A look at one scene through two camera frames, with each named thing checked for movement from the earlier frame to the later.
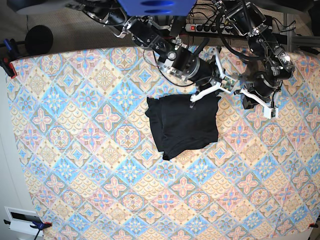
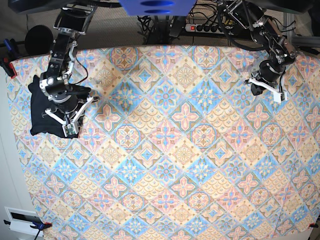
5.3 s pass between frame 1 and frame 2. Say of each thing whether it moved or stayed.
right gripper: moved
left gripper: moved
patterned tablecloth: stayed
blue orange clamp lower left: stayed
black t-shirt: moved
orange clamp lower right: stayed
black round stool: stayed
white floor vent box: stayed
